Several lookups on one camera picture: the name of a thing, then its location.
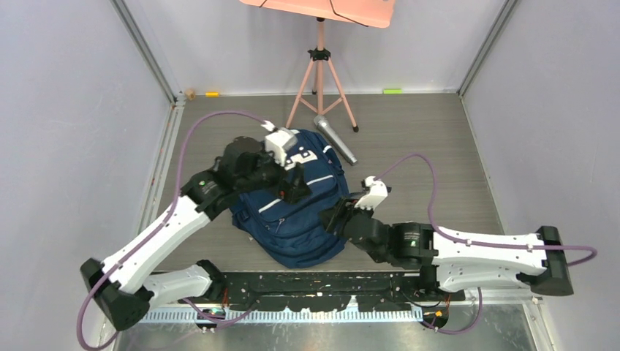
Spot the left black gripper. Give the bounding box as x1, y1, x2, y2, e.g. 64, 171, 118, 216
235, 143, 310, 204

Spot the navy blue student backpack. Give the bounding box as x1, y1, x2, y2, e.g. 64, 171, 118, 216
230, 129, 349, 268

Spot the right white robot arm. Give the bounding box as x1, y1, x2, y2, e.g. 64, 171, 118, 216
319, 198, 574, 301

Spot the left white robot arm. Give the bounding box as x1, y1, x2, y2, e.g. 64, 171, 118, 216
80, 132, 317, 331

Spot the silver microphone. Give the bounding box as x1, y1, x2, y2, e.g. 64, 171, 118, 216
314, 115, 358, 165

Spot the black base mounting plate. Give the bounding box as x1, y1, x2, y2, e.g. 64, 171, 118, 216
191, 271, 465, 312

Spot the pink music stand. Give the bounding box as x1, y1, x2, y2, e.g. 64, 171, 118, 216
243, 0, 395, 133

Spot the green tape piece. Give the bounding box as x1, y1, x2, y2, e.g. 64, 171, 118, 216
382, 88, 403, 94

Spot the small cork piece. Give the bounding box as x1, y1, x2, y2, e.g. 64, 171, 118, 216
184, 88, 197, 101

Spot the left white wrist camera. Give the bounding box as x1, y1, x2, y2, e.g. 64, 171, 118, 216
261, 121, 298, 167

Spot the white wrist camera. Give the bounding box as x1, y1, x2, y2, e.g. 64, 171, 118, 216
354, 176, 392, 211
261, 121, 298, 167

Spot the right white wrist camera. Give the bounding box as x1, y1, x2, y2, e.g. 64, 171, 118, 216
354, 176, 392, 211

